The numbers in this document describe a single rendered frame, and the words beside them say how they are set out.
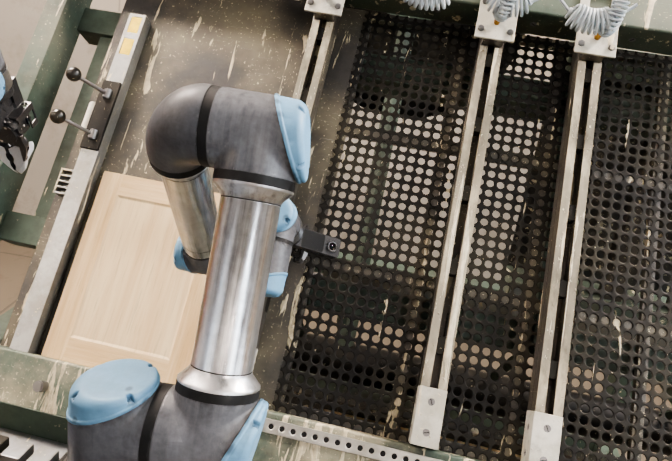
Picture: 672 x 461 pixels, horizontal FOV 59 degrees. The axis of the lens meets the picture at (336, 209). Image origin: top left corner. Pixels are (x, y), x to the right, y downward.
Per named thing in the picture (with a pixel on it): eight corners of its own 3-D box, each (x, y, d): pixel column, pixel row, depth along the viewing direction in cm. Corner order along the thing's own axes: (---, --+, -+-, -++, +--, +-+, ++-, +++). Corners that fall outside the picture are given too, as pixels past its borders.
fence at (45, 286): (18, 349, 148) (8, 348, 144) (135, 21, 173) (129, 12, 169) (36, 353, 147) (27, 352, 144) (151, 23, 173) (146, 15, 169)
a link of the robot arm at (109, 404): (91, 420, 91) (93, 343, 87) (177, 436, 91) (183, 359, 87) (48, 477, 80) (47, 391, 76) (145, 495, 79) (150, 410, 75)
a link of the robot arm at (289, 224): (249, 230, 114) (258, 188, 116) (260, 243, 124) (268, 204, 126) (290, 236, 113) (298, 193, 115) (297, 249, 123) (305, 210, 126)
